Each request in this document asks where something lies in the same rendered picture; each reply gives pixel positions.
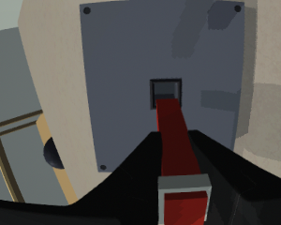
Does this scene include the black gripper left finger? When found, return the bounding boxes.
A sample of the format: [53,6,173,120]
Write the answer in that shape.
[0,131,163,225]

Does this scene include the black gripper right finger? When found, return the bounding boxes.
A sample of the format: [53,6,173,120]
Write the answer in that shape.
[186,130,281,225]

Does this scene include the grey sloped panel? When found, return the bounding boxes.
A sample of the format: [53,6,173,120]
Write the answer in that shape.
[80,0,245,173]

